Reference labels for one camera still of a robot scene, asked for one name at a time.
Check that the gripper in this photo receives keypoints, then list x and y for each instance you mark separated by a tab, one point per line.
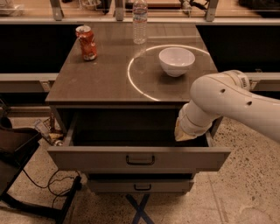
186	124

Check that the grey top drawer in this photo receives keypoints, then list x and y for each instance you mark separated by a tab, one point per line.
133	139

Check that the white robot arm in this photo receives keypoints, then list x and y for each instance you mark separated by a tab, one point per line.
226	94

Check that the grey bottom drawer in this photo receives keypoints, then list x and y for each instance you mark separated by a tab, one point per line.
141	186

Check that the grey drawer cabinet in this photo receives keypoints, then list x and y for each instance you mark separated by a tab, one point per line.
128	76

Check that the white ceramic bowl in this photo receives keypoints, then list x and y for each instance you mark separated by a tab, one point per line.
176	61

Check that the blue tape cross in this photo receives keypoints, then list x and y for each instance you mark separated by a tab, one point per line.
140	209

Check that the clear plastic water bottle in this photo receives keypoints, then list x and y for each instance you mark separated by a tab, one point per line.
140	15

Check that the clutter pile beside cabinet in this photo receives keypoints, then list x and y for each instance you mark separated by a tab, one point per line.
50	130

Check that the orange soda can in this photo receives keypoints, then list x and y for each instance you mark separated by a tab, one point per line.
87	42

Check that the dark chair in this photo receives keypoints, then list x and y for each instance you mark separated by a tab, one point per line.
17	146

